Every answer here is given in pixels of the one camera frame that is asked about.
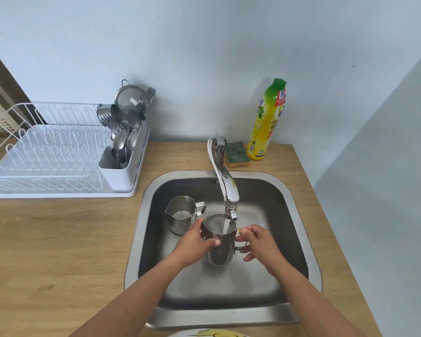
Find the round steel strainer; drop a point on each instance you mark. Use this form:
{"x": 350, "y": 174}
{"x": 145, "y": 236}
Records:
{"x": 128, "y": 98}

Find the brown wooden door frame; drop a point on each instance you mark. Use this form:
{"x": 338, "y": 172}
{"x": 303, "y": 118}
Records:
{"x": 3, "y": 91}

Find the white and yellow plate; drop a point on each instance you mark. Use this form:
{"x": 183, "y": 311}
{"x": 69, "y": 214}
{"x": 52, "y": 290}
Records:
{"x": 207, "y": 334}

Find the large steel milk pitcher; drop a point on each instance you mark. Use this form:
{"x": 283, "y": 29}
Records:
{"x": 221, "y": 254}

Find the person's right forearm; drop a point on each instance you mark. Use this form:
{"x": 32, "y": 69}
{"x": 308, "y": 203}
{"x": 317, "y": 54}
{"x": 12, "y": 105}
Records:
{"x": 312, "y": 305}

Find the steel cup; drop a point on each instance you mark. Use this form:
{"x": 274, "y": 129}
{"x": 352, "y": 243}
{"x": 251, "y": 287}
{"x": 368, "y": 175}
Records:
{"x": 107, "y": 112}

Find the stainless steel sink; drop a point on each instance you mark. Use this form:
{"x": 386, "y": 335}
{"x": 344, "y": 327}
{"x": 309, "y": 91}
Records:
{"x": 266, "y": 207}

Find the white drain tray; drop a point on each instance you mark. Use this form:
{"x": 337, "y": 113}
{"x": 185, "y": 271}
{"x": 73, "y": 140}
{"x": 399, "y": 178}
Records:
{"x": 133, "y": 171}

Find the bunch of steel spoons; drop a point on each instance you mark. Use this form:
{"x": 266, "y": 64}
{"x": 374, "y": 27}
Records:
{"x": 123, "y": 138}

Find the yellow dish soap bottle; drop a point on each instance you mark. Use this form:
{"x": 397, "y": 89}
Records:
{"x": 265, "y": 126}

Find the green and yellow sponge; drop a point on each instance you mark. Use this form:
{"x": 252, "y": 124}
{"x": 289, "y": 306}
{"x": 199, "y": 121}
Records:
{"x": 236, "y": 154}

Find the small steel milk pitcher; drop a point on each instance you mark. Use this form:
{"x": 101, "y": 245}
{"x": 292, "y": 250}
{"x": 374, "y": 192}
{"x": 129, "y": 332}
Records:
{"x": 180, "y": 215}

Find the person's right thumb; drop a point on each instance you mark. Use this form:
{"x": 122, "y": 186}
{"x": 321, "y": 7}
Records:
{"x": 249, "y": 257}

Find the person's right hand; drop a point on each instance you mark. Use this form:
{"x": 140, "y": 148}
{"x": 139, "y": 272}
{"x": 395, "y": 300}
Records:
{"x": 265, "y": 249}

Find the chrome sink faucet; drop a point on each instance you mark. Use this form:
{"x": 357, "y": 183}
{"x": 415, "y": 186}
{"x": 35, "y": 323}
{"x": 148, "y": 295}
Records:
{"x": 226, "y": 182}

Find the person's left thumb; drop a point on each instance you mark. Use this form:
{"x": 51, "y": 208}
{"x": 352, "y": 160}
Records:
{"x": 210, "y": 243}

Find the grey cutlery holder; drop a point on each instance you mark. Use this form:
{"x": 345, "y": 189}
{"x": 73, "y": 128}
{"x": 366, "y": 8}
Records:
{"x": 107, "y": 161}

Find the person's left hand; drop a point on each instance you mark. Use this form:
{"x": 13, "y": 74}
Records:
{"x": 191, "y": 243}

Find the person's left forearm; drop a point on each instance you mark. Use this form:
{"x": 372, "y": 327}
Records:
{"x": 133, "y": 301}

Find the steel fork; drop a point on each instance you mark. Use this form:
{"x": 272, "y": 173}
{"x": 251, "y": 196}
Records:
{"x": 151, "y": 92}

